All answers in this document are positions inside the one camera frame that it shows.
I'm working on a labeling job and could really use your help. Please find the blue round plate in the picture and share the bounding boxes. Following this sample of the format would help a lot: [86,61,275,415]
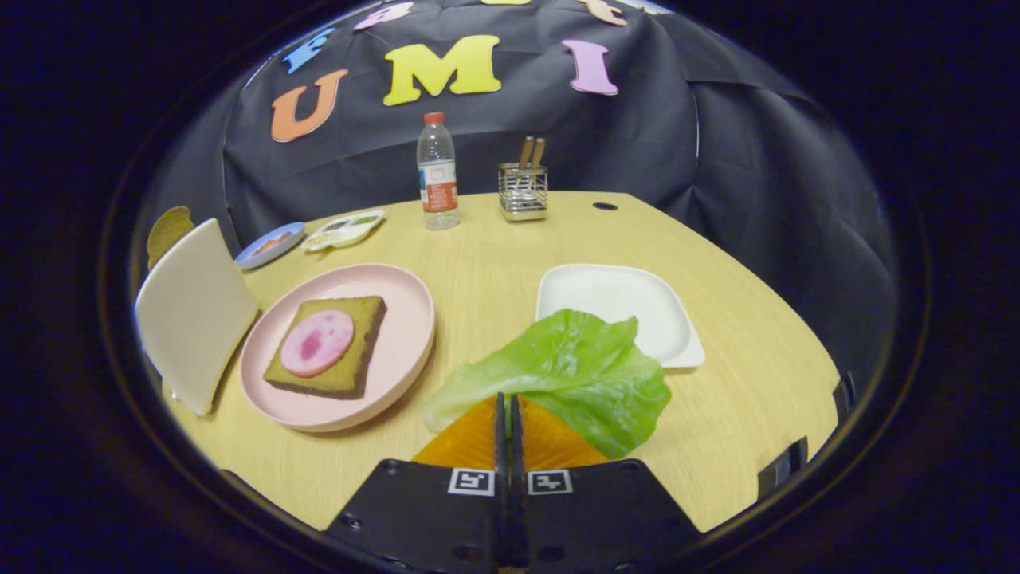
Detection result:
[235,222,306,271]

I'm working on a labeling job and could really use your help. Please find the brown toast slice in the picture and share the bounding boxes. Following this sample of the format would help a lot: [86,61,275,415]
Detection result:
[263,296,388,400]
[147,206,194,272]

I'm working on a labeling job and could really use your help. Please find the black backdrop cloth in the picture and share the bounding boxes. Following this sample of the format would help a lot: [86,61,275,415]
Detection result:
[143,0,901,383]

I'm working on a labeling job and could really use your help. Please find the green lettuce leaf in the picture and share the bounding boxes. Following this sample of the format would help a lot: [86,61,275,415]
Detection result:
[420,309,673,460]

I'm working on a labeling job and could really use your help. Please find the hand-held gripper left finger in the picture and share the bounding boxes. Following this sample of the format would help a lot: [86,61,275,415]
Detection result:
[323,392,511,574]

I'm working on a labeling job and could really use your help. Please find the white square plate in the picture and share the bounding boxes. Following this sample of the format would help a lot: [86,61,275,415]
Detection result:
[535,264,706,369]

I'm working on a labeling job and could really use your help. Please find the white divided condiment tray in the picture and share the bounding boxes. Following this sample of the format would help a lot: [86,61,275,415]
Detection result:
[304,210,386,254]

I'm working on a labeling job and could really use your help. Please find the pink round plate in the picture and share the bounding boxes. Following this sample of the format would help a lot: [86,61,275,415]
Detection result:
[239,263,437,433]

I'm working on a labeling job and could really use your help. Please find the white toaster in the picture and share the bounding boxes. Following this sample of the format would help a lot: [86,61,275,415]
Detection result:
[134,218,261,417]

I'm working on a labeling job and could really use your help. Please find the pink ham slice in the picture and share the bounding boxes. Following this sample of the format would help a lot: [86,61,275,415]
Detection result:
[280,309,355,378]

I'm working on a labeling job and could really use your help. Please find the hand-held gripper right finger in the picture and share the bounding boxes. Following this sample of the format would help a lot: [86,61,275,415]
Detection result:
[510,394,707,574]

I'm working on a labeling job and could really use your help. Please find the clear red-capped water bottle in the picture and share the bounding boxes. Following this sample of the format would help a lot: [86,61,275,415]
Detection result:
[417,112,461,231]

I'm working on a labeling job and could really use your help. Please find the metal wire utensil holder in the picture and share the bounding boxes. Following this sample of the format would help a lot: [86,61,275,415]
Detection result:
[498,163,549,222]

